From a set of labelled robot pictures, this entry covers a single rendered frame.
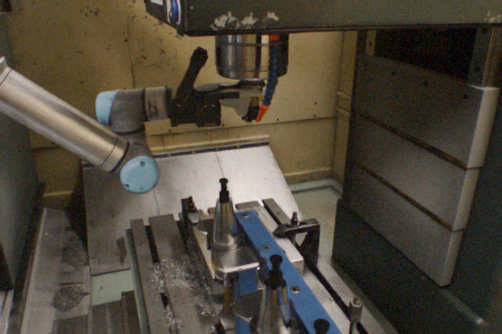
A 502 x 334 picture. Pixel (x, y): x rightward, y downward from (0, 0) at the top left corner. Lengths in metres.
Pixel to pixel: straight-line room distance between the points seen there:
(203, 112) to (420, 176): 0.58
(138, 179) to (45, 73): 1.14
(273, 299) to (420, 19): 0.48
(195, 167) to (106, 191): 0.41
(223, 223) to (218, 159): 1.38
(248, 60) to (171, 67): 1.10
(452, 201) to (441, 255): 0.16
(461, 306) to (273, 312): 0.77
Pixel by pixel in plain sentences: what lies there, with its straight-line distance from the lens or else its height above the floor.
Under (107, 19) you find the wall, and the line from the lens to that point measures 1.91.
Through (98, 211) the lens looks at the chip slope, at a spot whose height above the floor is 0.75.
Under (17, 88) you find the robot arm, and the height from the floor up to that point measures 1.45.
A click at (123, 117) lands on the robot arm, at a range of 0.98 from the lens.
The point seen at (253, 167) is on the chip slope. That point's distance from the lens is 2.06.
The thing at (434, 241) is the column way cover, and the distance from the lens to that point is 1.21.
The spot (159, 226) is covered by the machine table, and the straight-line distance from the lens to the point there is 1.41.
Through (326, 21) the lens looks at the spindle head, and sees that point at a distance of 0.66.
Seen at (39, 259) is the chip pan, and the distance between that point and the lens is 1.79.
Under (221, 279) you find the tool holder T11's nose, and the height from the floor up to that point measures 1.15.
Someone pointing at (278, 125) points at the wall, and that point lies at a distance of 2.18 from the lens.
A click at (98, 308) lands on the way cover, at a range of 1.44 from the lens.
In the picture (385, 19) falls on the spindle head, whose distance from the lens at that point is 0.71.
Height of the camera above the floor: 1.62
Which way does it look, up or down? 24 degrees down
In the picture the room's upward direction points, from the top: straight up
